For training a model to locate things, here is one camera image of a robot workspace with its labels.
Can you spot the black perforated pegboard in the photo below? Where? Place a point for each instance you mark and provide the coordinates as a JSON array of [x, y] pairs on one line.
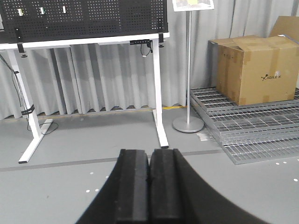
[[83, 19]]

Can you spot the yellow-green switch block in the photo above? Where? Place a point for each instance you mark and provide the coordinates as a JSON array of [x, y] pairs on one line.
[[20, 12]]

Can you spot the black under-table control box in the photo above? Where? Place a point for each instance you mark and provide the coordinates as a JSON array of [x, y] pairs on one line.
[[141, 43]]

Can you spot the black right pegboard clamp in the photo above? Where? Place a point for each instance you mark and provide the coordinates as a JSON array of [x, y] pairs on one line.
[[160, 34]]

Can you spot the black pegboard clamp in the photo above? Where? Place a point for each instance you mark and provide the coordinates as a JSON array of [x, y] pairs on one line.
[[160, 34], [20, 43]]

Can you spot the black left pegboard clamp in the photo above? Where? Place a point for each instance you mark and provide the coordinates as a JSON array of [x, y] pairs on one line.
[[20, 43]]

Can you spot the flat cardboard sheet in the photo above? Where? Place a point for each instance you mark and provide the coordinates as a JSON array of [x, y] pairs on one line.
[[287, 26]]

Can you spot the grey curtain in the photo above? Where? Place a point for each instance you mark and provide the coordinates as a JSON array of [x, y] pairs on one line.
[[94, 77]]

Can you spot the brown cardboard box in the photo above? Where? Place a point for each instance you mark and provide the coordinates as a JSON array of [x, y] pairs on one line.
[[253, 70]]

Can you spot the stacked metal grates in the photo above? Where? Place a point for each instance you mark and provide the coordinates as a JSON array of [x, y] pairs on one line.
[[250, 133]]

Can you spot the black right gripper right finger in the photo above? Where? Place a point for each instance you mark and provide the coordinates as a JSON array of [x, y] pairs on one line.
[[179, 195]]

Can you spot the white table frame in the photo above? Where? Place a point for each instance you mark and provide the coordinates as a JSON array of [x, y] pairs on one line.
[[37, 129]]

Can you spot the green switch block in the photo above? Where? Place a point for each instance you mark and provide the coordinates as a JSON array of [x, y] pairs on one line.
[[42, 10]]

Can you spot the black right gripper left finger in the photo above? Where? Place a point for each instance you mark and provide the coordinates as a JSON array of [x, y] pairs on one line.
[[123, 199]]

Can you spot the silver sign stand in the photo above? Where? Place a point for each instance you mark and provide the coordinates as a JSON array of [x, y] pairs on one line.
[[189, 124]]

